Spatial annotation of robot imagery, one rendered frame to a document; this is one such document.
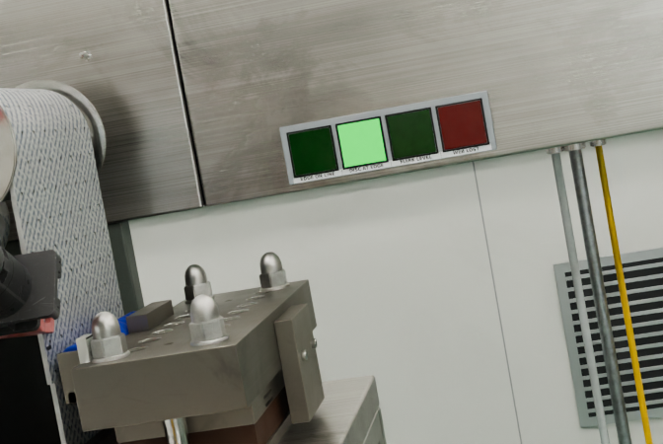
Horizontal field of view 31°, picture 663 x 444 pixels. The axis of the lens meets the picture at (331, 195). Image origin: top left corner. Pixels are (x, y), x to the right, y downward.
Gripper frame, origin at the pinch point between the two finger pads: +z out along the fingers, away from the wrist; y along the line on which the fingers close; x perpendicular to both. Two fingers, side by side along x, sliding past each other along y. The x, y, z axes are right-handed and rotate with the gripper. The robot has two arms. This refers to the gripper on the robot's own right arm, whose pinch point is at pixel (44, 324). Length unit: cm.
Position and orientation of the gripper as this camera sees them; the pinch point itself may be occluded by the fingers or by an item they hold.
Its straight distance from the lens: 120.5
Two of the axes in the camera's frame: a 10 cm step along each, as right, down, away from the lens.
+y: 9.7, -1.7, -1.6
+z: 2.2, 4.4, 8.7
